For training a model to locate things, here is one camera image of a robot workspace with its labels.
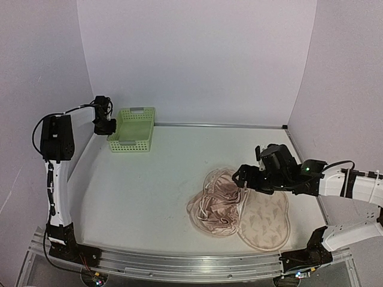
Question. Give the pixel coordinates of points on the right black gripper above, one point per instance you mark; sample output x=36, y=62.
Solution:
x=245, y=171

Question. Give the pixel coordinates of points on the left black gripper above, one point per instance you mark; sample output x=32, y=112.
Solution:
x=99, y=132

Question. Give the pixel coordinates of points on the green plastic basket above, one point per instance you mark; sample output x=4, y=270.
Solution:
x=134, y=131

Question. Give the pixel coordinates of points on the floral mesh laundry bag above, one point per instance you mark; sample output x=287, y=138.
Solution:
x=265, y=225

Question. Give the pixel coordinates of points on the pink bra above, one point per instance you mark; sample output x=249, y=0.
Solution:
x=217, y=209

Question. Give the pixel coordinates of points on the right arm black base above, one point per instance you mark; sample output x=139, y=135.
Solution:
x=313, y=256

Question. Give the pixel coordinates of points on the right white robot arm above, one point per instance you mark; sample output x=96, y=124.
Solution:
x=348, y=186

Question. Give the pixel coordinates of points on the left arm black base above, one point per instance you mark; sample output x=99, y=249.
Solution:
x=64, y=246

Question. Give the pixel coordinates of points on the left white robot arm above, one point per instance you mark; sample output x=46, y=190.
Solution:
x=53, y=139

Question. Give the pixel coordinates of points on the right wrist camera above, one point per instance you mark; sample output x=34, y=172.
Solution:
x=259, y=152

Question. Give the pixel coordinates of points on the aluminium front rail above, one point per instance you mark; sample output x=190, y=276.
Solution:
x=127, y=267

